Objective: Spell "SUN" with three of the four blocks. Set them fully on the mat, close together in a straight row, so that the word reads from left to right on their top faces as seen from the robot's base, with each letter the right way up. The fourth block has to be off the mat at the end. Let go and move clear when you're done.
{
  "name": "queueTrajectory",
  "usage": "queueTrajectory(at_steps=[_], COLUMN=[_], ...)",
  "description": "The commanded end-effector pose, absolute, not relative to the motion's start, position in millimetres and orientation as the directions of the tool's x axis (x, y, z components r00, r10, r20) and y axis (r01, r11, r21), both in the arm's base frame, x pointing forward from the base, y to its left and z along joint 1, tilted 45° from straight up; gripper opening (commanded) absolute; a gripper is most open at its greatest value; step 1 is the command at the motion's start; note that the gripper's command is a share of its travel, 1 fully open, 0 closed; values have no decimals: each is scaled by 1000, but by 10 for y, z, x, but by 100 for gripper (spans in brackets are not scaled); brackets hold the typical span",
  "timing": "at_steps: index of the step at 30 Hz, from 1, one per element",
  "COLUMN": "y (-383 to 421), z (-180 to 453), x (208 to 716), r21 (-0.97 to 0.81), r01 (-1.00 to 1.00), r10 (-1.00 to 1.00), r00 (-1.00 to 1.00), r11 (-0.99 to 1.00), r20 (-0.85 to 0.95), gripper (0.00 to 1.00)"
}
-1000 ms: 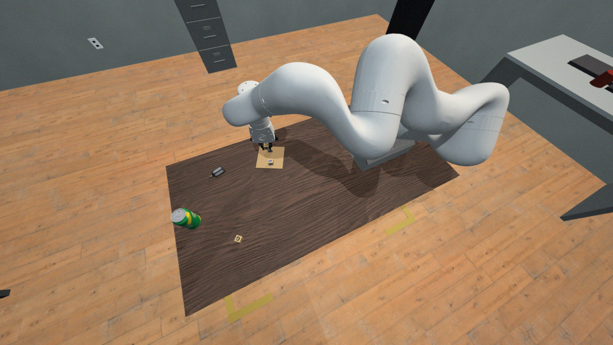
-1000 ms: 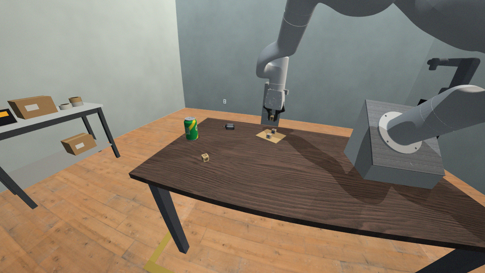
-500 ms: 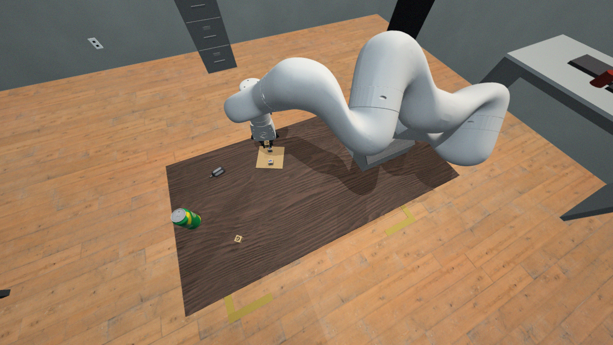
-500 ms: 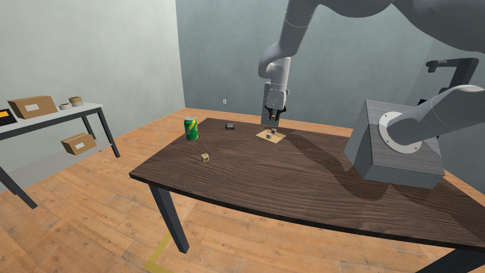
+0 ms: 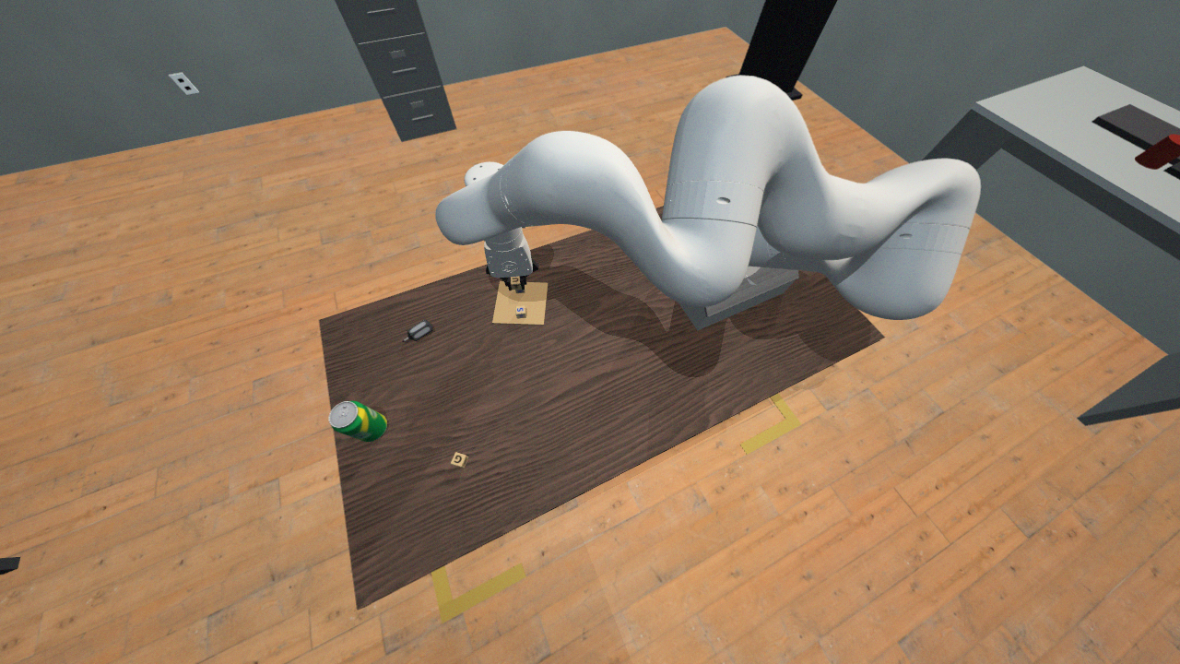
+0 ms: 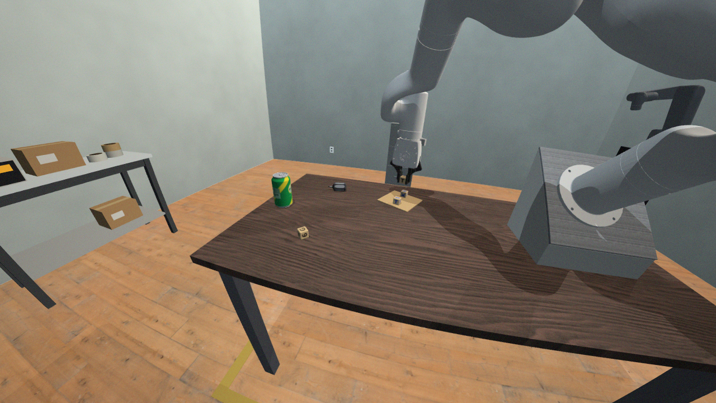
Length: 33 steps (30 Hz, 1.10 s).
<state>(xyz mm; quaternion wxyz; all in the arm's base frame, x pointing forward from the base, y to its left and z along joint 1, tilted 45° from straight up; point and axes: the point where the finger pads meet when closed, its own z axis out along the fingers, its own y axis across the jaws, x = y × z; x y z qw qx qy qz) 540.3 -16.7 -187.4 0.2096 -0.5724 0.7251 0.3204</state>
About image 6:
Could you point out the tan square mat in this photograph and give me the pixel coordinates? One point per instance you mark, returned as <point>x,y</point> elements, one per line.
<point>406,203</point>

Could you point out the green drink can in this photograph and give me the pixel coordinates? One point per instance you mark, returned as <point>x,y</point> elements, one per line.
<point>281,186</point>

